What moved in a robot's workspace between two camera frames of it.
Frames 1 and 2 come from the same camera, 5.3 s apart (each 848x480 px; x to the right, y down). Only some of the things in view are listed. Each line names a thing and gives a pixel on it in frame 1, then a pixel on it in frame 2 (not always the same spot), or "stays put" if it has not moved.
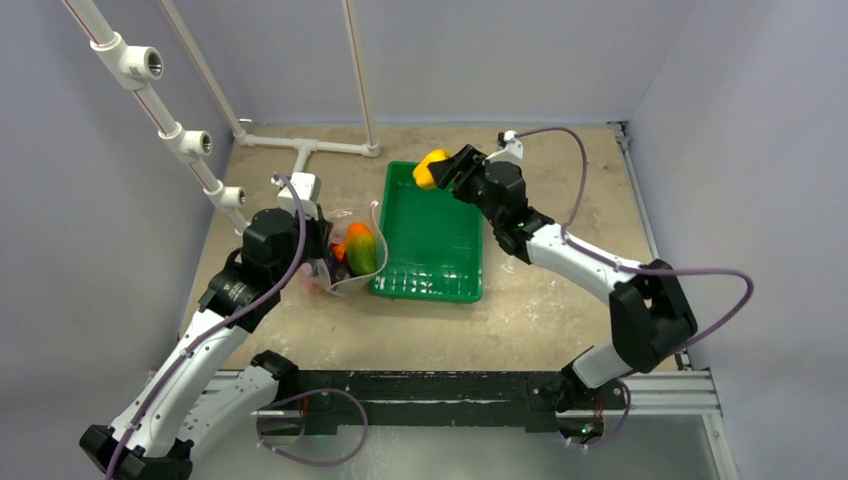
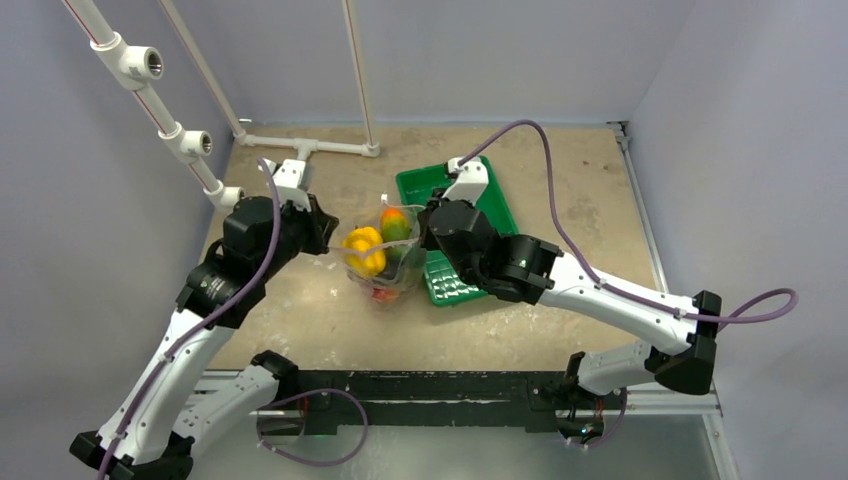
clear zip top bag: [358, 251] to [386, 255]
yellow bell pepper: [422, 174] to [363, 251]
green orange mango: [361, 249] to [395, 231]
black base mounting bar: [330, 399] stays put
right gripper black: [460, 170] to [431, 221]
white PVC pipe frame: [139, 68] stays put
